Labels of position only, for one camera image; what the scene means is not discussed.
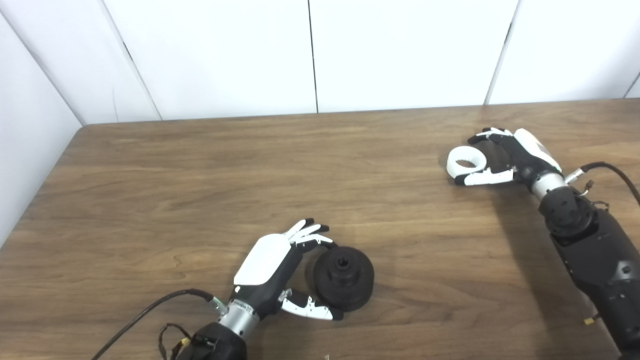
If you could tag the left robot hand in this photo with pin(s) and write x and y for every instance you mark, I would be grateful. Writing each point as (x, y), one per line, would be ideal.
(272, 270)

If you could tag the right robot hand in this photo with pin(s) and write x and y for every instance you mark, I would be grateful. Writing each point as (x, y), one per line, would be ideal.
(515, 155)

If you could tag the round black part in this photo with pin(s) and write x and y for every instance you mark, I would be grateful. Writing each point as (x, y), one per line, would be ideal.
(345, 277)

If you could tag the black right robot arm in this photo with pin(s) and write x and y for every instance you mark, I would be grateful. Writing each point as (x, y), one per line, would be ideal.
(590, 250)

